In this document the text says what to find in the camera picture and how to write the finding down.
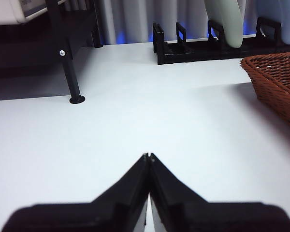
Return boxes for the silver toaster oven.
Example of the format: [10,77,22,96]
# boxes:
[0,0,68,26]

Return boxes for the brown wicker basket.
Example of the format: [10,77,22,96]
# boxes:
[239,51,290,132]

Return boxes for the grey curtain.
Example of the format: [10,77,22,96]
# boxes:
[60,0,290,45]

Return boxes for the black dish rack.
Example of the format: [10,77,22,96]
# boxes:
[152,16,290,65]

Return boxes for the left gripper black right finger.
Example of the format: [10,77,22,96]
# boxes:
[149,152,290,232]

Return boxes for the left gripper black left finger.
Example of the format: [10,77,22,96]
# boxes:
[1,153,149,232]

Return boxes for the mint green plate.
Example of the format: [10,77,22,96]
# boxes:
[204,0,244,48]

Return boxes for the black metal shelf frame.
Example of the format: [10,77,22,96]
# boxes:
[0,0,104,104]

